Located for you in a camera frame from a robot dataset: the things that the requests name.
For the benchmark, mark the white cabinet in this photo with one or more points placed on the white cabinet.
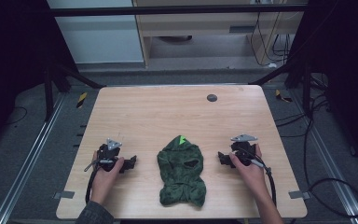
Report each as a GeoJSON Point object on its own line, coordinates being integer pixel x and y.
{"type": "Point", "coordinates": [99, 40]}

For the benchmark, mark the black metal stand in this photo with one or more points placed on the black metal stand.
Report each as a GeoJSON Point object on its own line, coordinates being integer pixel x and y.
{"type": "Point", "coordinates": [48, 93]}
{"type": "Point", "coordinates": [306, 90]}

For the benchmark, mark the grey tape strip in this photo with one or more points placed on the grey tape strip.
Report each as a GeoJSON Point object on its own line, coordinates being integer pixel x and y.
{"type": "Point", "coordinates": [64, 194]}
{"type": "Point", "coordinates": [299, 194]}

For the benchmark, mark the aluminium floor rail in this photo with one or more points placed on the aluminium floor rail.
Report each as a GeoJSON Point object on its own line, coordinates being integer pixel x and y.
{"type": "Point", "coordinates": [28, 158]}
{"type": "Point", "coordinates": [332, 168]}

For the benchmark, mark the green fleece hooded garment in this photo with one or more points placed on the green fleece hooded garment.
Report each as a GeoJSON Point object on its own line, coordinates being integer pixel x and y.
{"type": "Point", "coordinates": [180, 174]}

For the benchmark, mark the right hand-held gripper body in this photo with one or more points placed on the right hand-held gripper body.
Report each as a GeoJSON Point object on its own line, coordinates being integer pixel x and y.
{"type": "Point", "coordinates": [244, 149]}

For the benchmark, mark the person's left hand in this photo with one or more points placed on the person's left hand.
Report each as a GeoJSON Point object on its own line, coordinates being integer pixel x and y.
{"type": "Point", "coordinates": [105, 180]}

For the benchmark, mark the grey round table grommet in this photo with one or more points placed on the grey round table grommet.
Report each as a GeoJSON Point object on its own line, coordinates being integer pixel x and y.
{"type": "Point", "coordinates": [212, 98]}

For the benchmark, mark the black frame crossbar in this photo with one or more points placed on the black frame crossbar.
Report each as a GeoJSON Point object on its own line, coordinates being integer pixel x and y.
{"type": "Point", "coordinates": [174, 10]}

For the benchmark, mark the yellow black floor tape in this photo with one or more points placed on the yellow black floor tape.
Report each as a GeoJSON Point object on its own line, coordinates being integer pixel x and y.
{"type": "Point", "coordinates": [281, 96]}
{"type": "Point", "coordinates": [81, 100]}

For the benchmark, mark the black curtain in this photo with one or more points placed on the black curtain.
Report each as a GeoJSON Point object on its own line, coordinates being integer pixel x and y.
{"type": "Point", "coordinates": [348, 77]}
{"type": "Point", "coordinates": [12, 62]}

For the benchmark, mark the light wooden desk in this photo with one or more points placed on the light wooden desk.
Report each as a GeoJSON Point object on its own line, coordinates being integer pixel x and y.
{"type": "Point", "coordinates": [199, 25]}

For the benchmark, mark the person's right hand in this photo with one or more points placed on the person's right hand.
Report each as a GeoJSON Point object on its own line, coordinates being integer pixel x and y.
{"type": "Point", "coordinates": [251, 175]}

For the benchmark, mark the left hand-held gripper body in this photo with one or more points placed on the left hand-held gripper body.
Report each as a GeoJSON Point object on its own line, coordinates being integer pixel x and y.
{"type": "Point", "coordinates": [108, 155]}

